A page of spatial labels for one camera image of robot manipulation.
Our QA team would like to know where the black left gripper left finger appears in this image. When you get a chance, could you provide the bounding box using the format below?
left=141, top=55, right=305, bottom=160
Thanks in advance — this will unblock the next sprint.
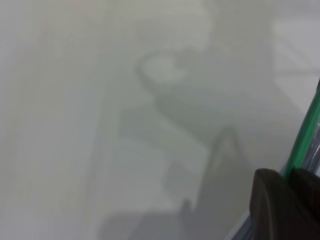
left=249, top=168, right=308, bottom=240

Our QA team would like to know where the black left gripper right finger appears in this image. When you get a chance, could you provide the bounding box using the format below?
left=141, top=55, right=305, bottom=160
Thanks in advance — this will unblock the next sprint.
left=289, top=167, right=320, bottom=240

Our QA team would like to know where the clear plastic zip bag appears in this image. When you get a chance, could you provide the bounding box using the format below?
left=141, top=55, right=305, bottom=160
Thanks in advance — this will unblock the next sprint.
left=226, top=77, right=320, bottom=240

